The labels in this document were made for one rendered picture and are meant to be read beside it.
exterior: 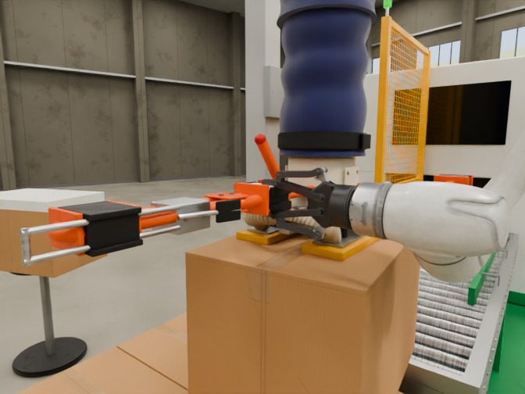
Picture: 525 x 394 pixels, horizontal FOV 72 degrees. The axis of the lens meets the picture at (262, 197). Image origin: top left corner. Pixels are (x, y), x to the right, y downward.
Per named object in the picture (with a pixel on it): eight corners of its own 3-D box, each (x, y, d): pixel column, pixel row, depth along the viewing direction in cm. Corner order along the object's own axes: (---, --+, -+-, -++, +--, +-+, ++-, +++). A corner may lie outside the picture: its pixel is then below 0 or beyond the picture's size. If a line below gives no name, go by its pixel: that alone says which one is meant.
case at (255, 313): (300, 316, 135) (302, 211, 130) (414, 348, 114) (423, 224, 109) (187, 416, 85) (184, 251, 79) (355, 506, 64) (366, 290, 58)
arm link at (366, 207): (380, 245, 55) (343, 239, 58) (398, 234, 62) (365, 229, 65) (383, 186, 53) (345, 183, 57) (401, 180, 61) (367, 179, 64)
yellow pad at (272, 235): (304, 218, 118) (304, 202, 117) (332, 222, 112) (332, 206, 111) (235, 239, 91) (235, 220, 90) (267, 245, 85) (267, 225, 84)
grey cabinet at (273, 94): (281, 119, 237) (282, 71, 233) (288, 118, 234) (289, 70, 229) (263, 116, 221) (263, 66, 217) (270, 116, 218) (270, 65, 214)
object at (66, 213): (112, 233, 52) (109, 199, 52) (142, 241, 48) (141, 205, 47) (50, 245, 46) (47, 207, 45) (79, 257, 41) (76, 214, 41)
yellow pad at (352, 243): (360, 226, 106) (361, 209, 106) (394, 231, 100) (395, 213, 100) (300, 252, 79) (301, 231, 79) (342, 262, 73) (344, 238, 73)
